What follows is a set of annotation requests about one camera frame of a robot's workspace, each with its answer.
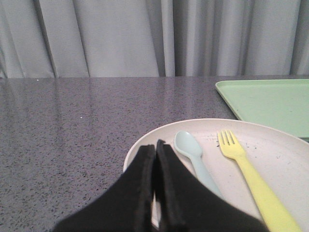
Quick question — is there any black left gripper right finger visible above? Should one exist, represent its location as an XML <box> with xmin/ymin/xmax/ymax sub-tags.
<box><xmin>153</xmin><ymin>140</ymin><xmax>268</xmax><ymax>232</ymax></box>

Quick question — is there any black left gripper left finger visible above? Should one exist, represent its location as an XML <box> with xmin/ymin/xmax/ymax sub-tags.
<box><xmin>54</xmin><ymin>145</ymin><xmax>155</xmax><ymax>232</ymax></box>

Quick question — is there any yellow plastic fork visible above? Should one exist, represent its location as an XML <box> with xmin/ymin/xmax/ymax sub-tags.
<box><xmin>217</xmin><ymin>130</ymin><xmax>302</xmax><ymax>232</ymax></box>

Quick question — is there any white speckled plate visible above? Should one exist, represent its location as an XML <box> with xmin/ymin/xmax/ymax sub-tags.
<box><xmin>124</xmin><ymin>118</ymin><xmax>309</xmax><ymax>232</ymax></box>

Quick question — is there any light blue plastic spoon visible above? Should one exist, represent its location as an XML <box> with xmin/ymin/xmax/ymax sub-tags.
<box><xmin>174</xmin><ymin>131</ymin><xmax>223</xmax><ymax>199</ymax></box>

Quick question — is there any light green tray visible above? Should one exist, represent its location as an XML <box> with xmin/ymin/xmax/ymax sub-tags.
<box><xmin>215</xmin><ymin>79</ymin><xmax>309</xmax><ymax>141</ymax></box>

